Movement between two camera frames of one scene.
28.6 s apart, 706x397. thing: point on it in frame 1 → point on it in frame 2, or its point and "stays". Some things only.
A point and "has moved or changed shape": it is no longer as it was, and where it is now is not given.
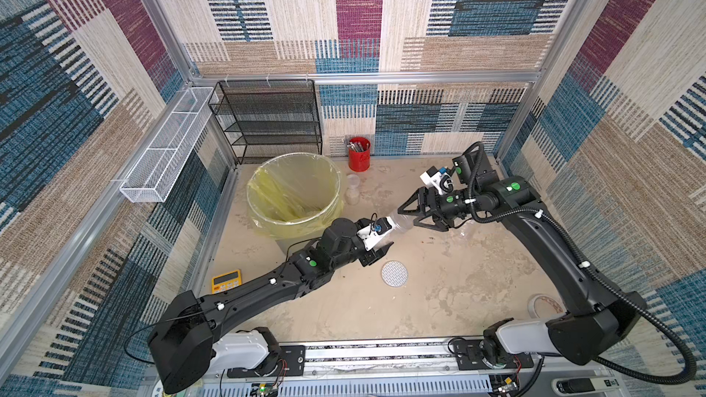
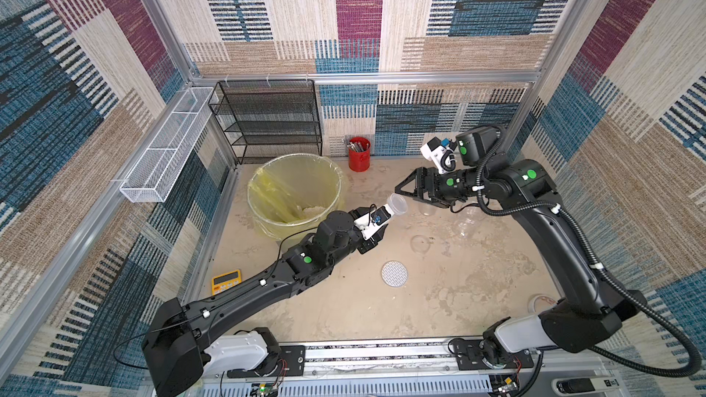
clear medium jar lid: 404,222 → 420,243
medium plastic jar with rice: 402,222 has moved or changed shape
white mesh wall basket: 157,169 stays
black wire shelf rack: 260,119 stays
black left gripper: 371,257 → 370,244
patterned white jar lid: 393,273 stays
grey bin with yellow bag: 293,198 stays
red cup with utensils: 358,154 stays
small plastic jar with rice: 352,194 → 397,203
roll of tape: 531,305 stays
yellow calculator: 226,281 stays
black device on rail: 582,385 stays
